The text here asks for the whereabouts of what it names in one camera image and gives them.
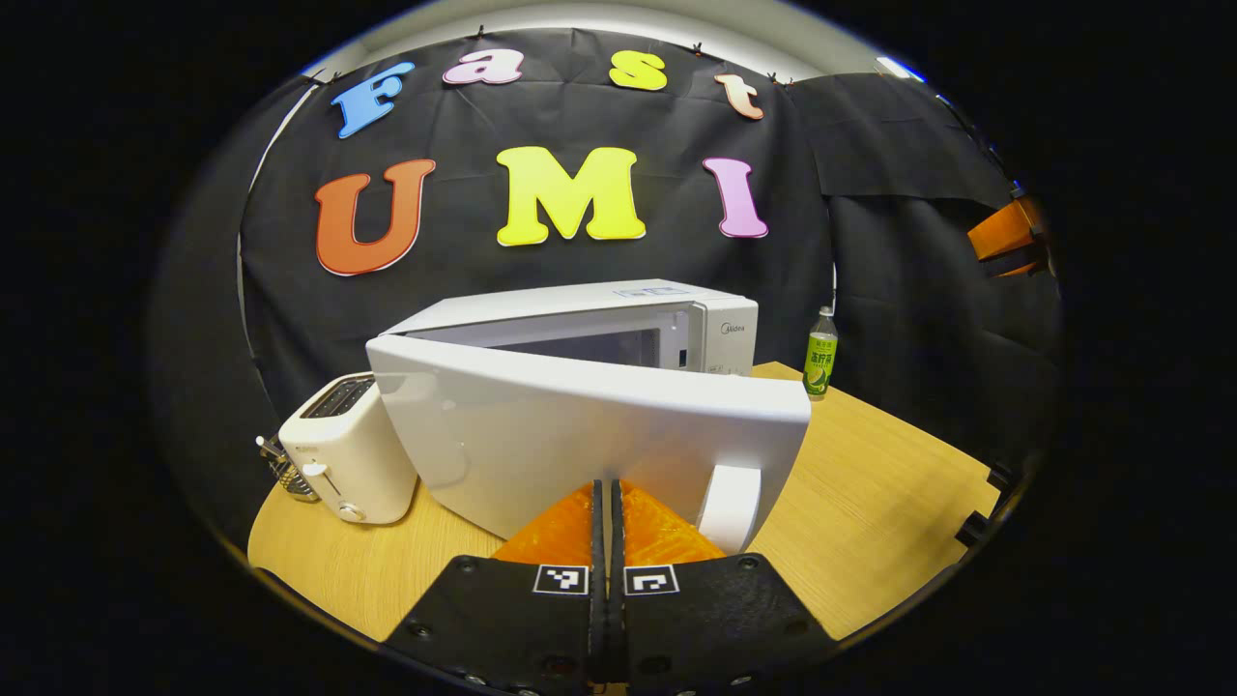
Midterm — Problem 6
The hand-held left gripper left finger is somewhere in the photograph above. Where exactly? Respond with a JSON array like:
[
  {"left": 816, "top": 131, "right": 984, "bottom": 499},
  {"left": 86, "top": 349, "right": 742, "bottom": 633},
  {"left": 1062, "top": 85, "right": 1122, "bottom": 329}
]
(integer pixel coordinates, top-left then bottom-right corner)
[{"left": 382, "top": 478, "right": 608, "bottom": 692}]

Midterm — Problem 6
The metal wire basket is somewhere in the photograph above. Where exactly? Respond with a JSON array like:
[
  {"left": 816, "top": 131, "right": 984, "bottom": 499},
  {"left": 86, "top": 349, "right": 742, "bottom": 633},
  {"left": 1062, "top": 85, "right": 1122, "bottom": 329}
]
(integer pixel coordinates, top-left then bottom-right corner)
[{"left": 255, "top": 435, "right": 320, "bottom": 504}]

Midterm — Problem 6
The white microwave oven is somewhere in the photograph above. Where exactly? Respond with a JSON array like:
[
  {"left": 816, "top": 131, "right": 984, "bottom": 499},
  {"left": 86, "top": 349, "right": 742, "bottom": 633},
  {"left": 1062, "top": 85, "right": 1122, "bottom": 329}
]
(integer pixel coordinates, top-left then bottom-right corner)
[{"left": 365, "top": 278, "right": 813, "bottom": 557}]

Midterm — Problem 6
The white toaster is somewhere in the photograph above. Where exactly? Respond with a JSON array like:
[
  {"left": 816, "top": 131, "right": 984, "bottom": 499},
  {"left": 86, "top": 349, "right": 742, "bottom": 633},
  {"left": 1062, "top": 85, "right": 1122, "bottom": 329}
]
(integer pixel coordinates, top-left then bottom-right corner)
[{"left": 277, "top": 372, "right": 418, "bottom": 526}]

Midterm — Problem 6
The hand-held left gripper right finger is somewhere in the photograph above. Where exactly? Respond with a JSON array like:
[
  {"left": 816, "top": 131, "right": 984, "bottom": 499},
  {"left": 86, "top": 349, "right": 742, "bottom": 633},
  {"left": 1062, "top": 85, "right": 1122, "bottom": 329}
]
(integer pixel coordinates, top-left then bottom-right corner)
[{"left": 609, "top": 478, "right": 837, "bottom": 692}]

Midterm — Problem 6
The green drink bottle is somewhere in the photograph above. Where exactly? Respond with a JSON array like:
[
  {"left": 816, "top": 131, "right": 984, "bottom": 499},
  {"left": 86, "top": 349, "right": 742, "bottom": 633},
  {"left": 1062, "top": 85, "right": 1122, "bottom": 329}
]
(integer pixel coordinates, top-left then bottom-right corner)
[{"left": 802, "top": 306, "right": 839, "bottom": 399}]

